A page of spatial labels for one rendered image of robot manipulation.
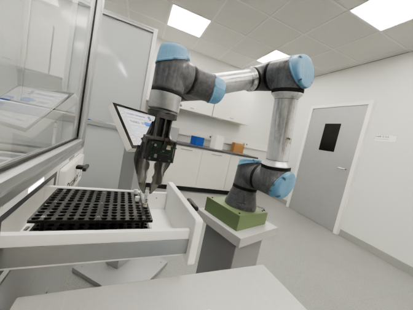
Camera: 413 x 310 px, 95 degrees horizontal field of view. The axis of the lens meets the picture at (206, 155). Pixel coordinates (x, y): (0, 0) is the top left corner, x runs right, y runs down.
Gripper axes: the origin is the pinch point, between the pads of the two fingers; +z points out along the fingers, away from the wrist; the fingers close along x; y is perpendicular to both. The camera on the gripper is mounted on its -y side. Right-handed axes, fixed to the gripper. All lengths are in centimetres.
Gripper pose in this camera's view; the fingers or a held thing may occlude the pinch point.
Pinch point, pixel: (147, 187)
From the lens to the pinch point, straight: 53.2
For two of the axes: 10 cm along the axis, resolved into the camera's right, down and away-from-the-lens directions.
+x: 8.9, 1.5, 4.2
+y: 4.0, 1.7, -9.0
